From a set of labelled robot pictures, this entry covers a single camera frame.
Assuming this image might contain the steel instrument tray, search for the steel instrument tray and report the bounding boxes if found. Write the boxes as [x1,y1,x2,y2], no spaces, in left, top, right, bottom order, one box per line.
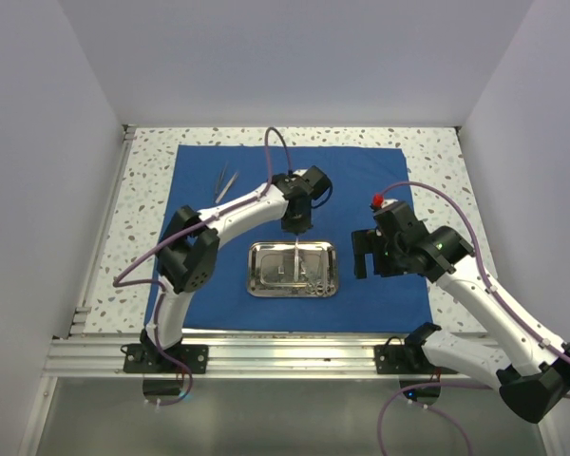
[246,240,339,298]

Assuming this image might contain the pointed steel tweezers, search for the pointed steel tweezers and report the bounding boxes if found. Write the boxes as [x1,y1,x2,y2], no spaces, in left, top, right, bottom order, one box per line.
[213,162,228,203]

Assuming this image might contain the blue cloth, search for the blue cloth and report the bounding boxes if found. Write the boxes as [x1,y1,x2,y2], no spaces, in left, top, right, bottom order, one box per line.
[161,145,432,333]

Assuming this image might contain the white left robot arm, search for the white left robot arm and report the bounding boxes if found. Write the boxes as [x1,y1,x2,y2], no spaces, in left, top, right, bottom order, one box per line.
[141,166,333,373]

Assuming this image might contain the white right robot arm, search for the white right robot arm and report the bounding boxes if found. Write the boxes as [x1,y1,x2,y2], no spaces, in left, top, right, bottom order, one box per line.
[351,199,570,424]

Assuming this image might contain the steel surgical scissors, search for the steel surgical scissors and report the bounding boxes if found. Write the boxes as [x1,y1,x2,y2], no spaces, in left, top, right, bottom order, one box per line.
[306,267,336,297]

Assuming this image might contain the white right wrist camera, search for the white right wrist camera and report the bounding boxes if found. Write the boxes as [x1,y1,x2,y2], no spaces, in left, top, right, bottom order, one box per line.
[370,194,402,214]

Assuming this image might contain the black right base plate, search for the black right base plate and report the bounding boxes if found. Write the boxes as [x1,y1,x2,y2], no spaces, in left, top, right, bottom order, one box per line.
[373,337,457,375]

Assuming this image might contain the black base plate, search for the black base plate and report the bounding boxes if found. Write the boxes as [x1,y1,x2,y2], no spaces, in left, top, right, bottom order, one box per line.
[373,337,457,375]
[120,343,209,374]

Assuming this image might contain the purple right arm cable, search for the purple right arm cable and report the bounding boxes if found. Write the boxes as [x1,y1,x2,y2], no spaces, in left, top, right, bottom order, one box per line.
[377,180,570,455]

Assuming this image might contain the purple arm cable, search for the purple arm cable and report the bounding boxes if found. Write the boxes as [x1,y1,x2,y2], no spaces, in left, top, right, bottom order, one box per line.
[112,126,294,408]
[377,180,570,455]

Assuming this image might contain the aluminium front rail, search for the aluminium front rail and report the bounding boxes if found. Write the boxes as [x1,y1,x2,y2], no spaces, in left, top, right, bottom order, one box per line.
[42,335,539,380]

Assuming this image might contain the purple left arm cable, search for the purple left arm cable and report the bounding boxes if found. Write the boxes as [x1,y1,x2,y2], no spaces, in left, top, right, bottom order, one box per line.
[112,126,294,408]

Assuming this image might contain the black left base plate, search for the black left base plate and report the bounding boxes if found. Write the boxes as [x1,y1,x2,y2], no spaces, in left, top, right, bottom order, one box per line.
[120,343,209,374]

